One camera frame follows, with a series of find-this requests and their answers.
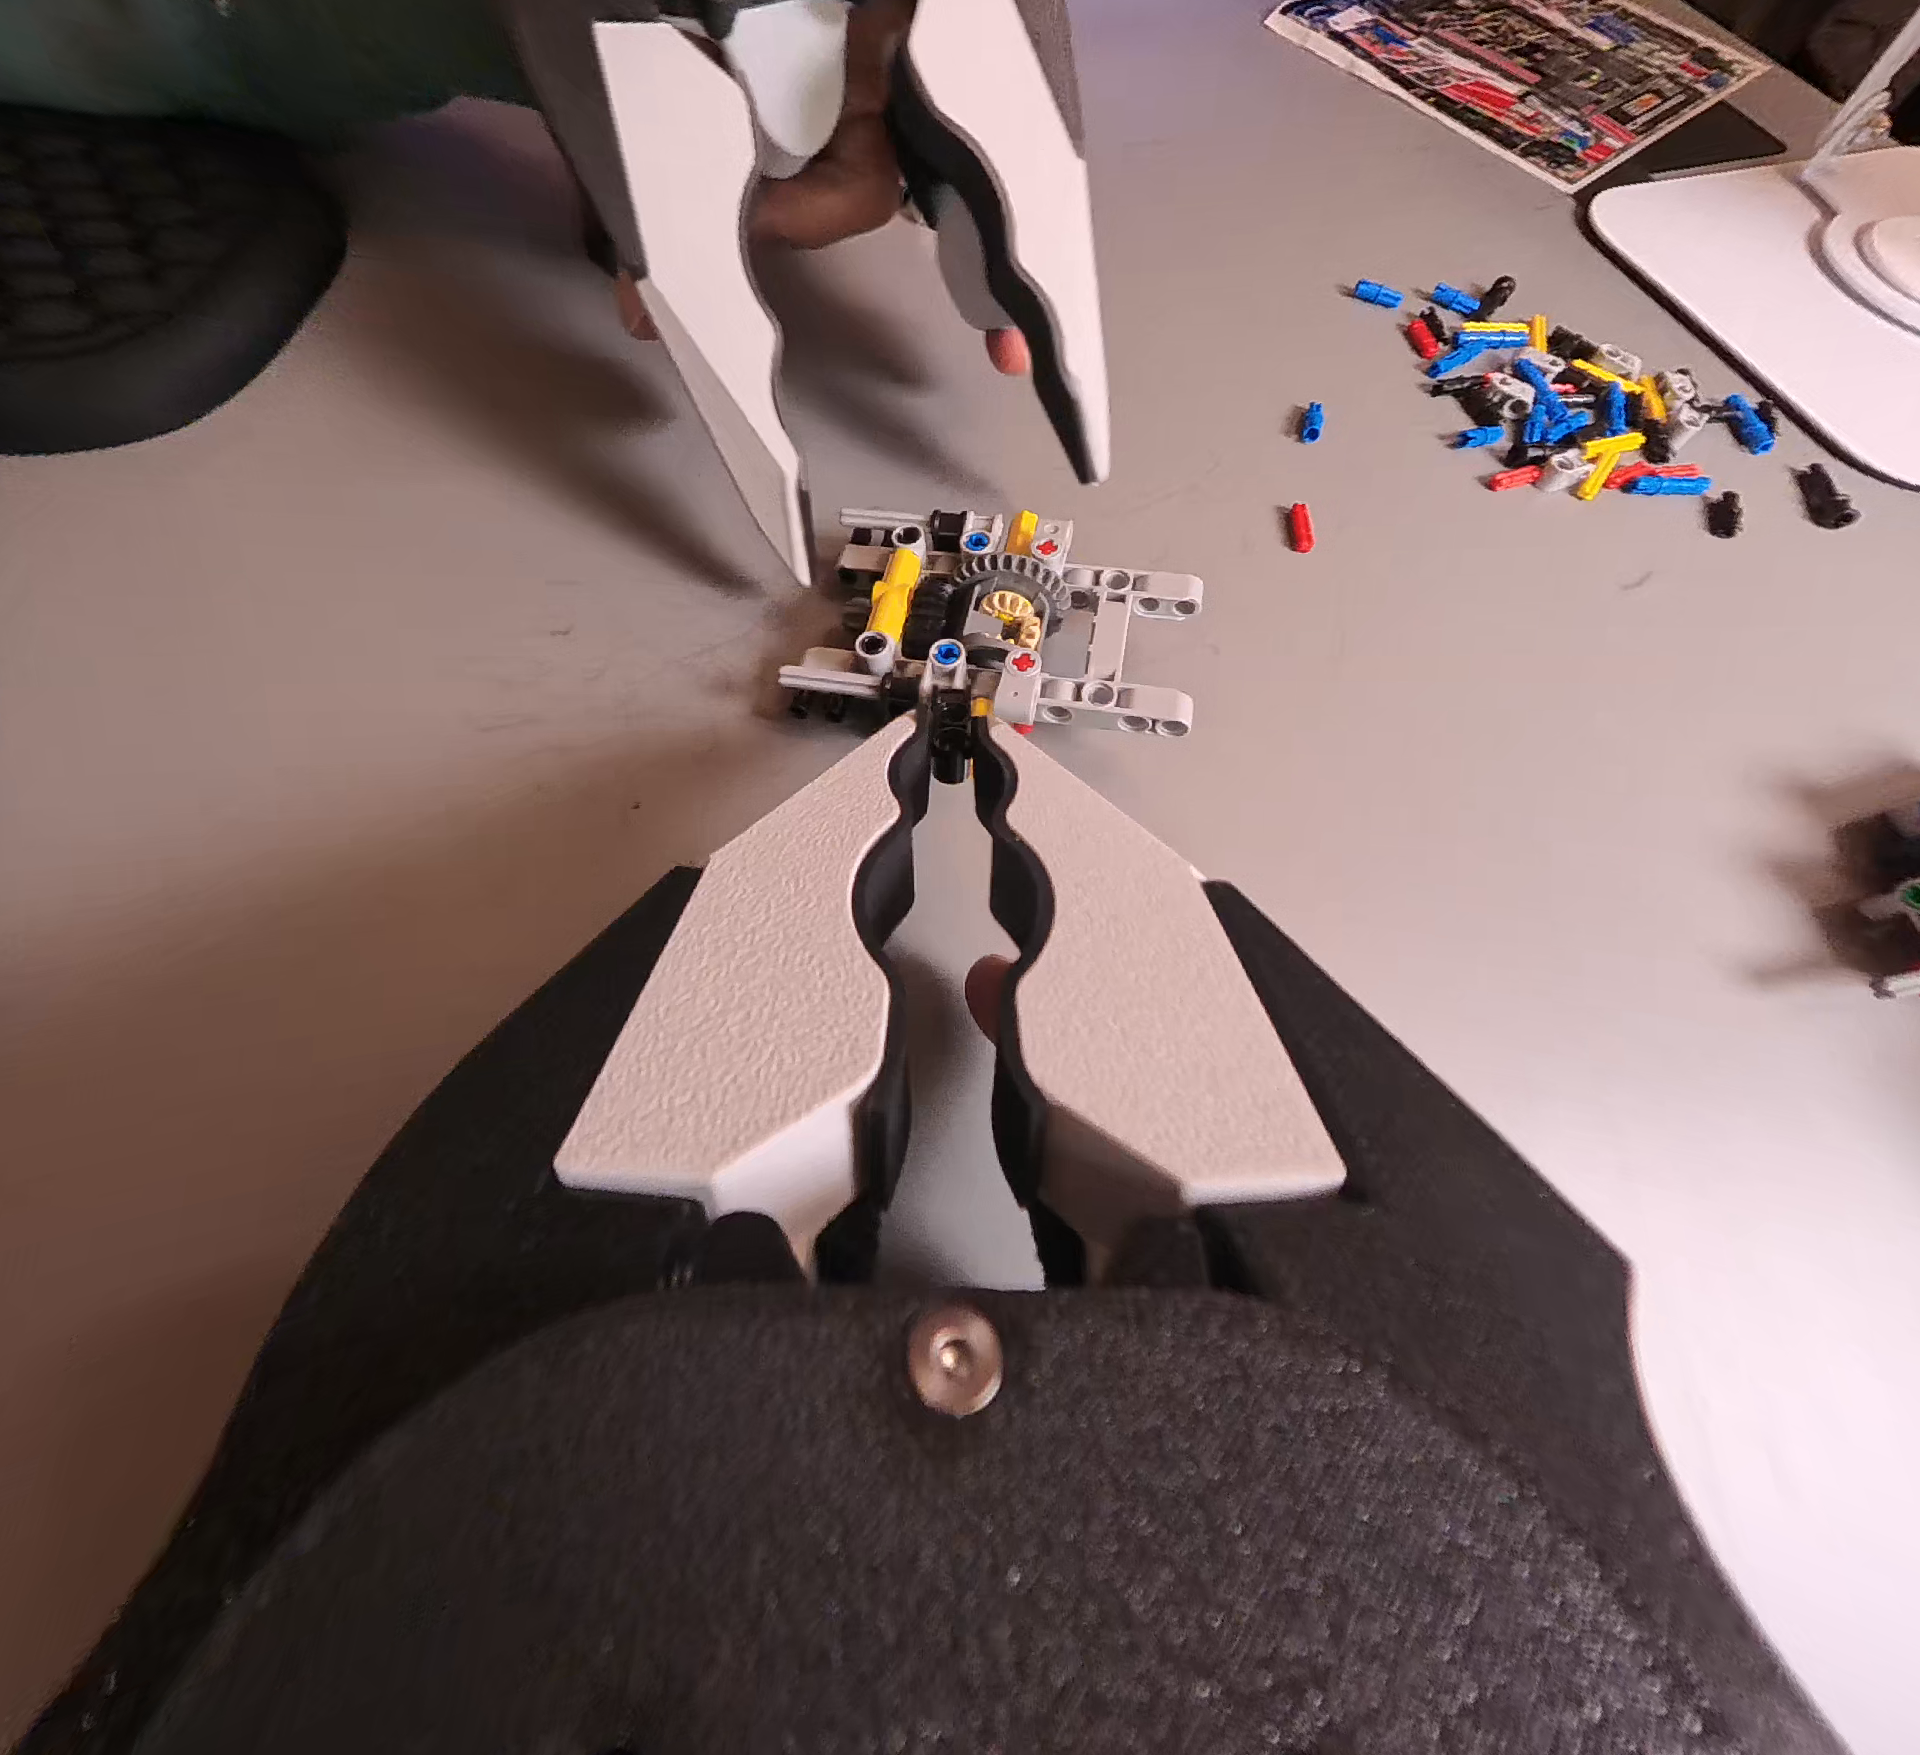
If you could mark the black lego liftarm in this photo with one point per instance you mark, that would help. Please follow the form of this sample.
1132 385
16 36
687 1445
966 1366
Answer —
950 735

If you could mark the grey lego gear assembly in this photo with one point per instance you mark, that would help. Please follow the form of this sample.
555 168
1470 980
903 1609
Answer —
1036 599

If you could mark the lego instruction booklet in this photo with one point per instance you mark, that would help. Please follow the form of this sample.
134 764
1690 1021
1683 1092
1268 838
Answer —
1515 61

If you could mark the red lego pin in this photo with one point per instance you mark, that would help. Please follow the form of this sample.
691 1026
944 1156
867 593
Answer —
1299 526

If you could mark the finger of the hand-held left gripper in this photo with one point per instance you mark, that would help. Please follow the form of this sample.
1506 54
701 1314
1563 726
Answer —
683 180
1036 166

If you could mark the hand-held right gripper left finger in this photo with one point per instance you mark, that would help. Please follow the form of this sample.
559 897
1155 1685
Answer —
720 1020

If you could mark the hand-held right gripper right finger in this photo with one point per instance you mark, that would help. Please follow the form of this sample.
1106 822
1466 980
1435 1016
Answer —
1185 1020

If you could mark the pile of small lego pins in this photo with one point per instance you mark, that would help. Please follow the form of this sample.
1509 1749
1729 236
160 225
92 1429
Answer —
1576 411

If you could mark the lego car chassis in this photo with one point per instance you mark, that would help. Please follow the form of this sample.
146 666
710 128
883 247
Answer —
1883 869

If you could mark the black lego pin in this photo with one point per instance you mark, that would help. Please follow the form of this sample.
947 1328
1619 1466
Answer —
1825 495
1725 514

